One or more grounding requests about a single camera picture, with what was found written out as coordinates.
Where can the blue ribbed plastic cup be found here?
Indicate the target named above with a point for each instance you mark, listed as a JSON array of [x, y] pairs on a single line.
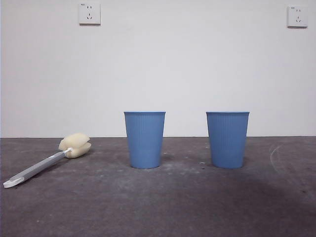
[[227, 140], [145, 140]]

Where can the white wall socket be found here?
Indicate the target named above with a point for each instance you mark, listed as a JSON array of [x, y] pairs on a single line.
[[90, 13], [297, 16]]

